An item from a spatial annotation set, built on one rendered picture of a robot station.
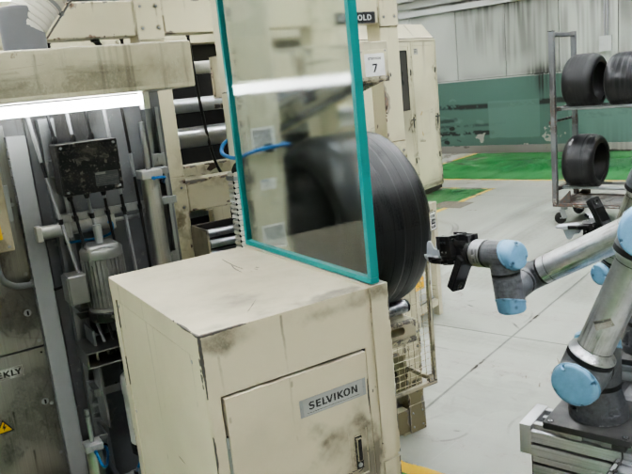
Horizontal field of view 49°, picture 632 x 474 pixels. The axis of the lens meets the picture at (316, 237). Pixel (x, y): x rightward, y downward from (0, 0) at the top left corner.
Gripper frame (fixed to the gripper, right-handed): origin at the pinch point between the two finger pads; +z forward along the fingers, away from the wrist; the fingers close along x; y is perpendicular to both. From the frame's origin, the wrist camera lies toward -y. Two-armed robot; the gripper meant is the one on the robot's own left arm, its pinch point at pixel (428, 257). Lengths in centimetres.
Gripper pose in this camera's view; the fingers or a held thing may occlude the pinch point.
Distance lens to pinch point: 206.9
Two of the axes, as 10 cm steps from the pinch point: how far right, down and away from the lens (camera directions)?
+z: -5.1, -0.2, 8.6
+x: -8.4, 2.0, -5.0
